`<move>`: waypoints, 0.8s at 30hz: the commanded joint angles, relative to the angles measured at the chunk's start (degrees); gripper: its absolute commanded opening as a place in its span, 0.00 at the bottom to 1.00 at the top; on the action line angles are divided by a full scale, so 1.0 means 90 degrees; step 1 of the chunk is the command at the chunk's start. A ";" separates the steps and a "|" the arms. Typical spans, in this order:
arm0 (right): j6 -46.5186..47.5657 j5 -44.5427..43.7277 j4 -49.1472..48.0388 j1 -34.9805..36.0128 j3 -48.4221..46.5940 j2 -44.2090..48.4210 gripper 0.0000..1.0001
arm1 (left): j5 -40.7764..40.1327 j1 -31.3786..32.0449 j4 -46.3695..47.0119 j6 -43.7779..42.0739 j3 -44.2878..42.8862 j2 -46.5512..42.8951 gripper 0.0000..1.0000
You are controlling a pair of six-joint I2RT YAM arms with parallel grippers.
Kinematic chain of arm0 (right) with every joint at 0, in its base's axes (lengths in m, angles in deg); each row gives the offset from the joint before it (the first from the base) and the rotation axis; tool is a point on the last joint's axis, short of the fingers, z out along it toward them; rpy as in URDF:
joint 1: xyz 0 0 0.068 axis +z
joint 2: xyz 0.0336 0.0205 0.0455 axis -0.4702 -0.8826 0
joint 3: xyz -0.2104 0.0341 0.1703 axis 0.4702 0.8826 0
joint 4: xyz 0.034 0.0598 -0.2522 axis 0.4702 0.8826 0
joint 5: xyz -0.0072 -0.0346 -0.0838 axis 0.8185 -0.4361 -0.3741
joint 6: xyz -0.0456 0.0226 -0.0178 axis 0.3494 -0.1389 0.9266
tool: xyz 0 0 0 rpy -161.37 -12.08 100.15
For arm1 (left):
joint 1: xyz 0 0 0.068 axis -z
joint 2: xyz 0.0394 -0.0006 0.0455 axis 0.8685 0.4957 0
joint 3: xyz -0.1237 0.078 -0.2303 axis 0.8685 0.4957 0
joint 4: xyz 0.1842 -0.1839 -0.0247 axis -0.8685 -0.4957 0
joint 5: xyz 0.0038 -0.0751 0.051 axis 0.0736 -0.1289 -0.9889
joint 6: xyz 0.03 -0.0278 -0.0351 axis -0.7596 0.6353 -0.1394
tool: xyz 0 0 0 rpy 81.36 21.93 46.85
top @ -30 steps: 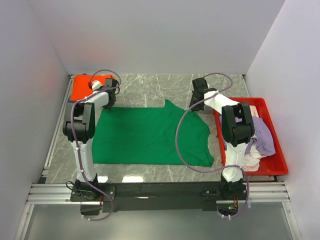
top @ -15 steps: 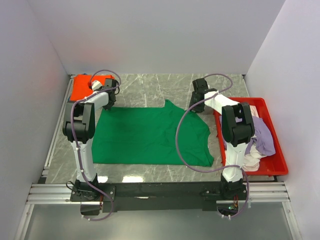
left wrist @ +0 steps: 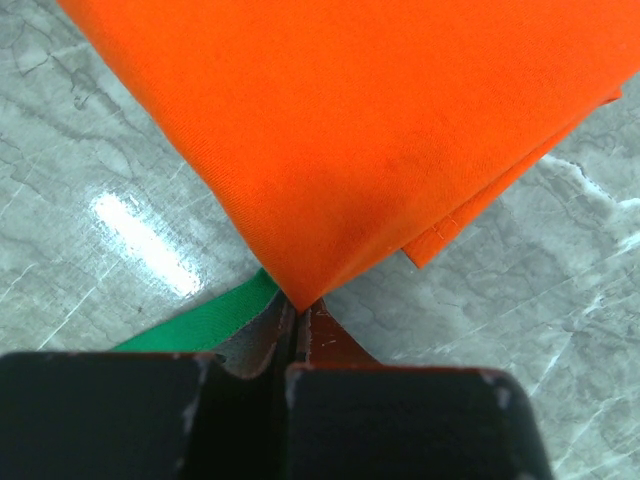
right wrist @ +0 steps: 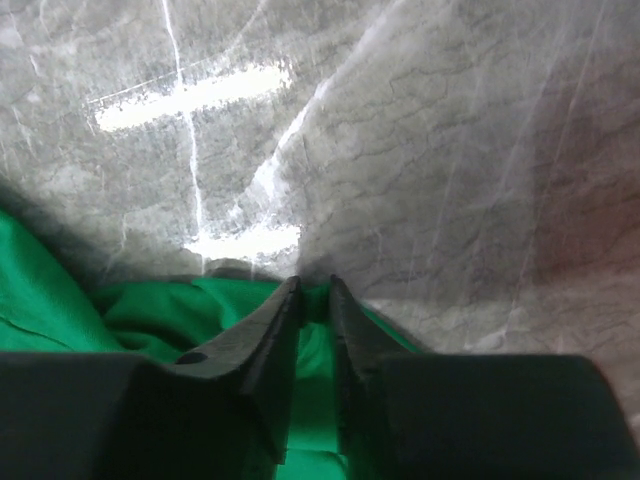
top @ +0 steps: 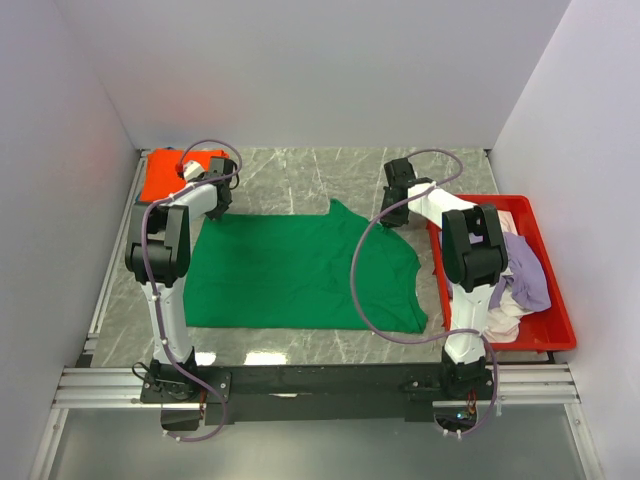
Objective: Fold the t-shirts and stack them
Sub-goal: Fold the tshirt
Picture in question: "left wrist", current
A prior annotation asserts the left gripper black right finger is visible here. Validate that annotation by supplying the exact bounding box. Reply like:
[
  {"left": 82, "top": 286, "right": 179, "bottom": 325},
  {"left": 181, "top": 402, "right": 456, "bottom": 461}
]
[{"left": 287, "top": 302, "right": 552, "bottom": 479}]

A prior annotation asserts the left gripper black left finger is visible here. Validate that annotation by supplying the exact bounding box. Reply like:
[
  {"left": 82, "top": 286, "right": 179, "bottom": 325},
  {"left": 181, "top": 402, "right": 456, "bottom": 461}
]
[{"left": 1, "top": 295, "right": 295, "bottom": 479}]

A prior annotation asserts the orange t shirt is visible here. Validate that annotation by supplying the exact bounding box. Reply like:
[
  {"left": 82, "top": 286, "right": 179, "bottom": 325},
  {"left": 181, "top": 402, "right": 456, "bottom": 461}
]
[{"left": 62, "top": 1, "right": 639, "bottom": 310}]

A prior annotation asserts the green t shirt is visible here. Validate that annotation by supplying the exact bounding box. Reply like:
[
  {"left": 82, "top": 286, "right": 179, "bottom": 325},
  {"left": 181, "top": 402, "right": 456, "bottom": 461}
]
[{"left": 112, "top": 269, "right": 279, "bottom": 353}]

